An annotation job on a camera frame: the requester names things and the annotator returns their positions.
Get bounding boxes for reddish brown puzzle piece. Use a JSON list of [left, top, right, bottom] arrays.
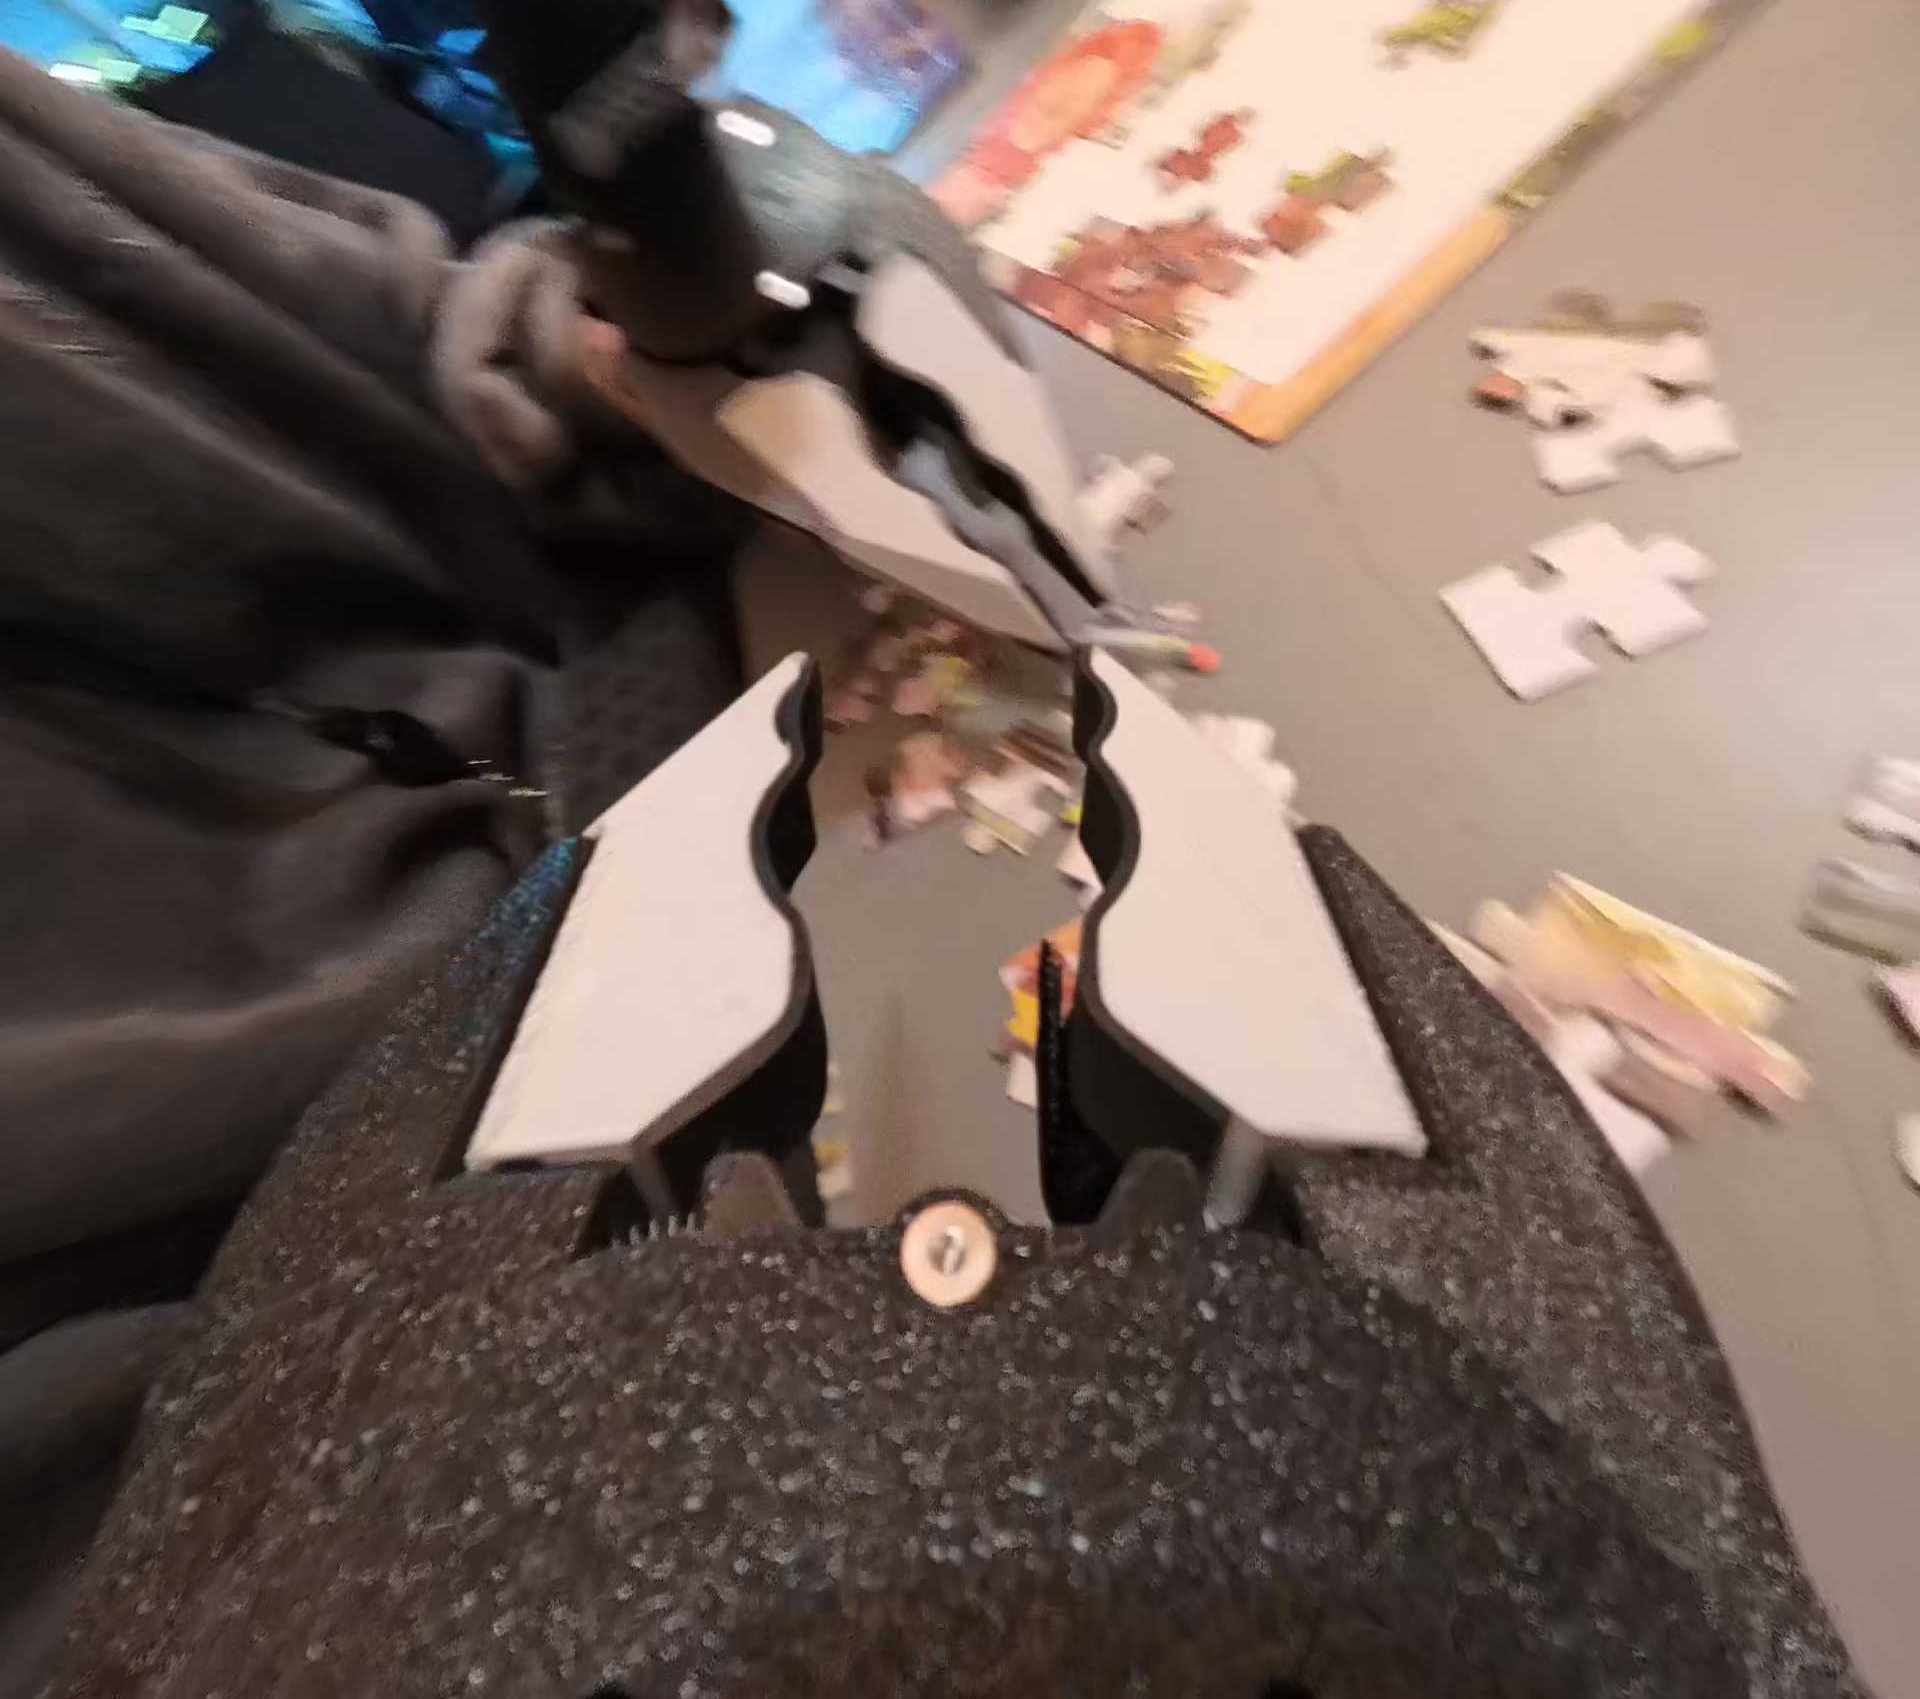
[[1148, 110, 1258, 190]]

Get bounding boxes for assembled lion puzzle pieces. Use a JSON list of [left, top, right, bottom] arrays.
[[962, 15, 1171, 219]]

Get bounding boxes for red-tipped grey striped puzzle piece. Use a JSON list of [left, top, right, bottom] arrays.
[[899, 442, 1221, 681]]

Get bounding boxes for grey desk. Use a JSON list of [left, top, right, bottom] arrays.
[[734, 0, 1920, 1699]]

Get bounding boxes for lion puzzle tray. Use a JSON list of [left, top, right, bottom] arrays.
[[918, 0, 1905, 454]]

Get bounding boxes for pile of puzzle pieces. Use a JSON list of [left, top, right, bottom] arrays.
[[818, 288, 1920, 1196]]

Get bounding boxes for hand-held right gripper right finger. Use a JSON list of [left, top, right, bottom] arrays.
[[1065, 646, 1432, 1224]]

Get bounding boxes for brown and green puzzle piece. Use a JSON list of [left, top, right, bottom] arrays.
[[1263, 151, 1398, 258]]

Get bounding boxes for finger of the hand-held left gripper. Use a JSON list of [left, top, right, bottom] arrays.
[[711, 370, 1084, 657], [852, 247, 1123, 624]]

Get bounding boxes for person's left forearm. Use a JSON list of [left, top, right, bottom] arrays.
[[425, 219, 633, 491]]

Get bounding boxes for assembled brown trunk pieces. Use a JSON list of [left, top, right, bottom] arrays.
[[1049, 210, 1263, 342]]

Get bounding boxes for green and grey puzzle piece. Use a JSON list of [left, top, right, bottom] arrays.
[[1375, 0, 1519, 67]]

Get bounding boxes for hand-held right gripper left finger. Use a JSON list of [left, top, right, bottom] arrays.
[[462, 654, 829, 1210]]

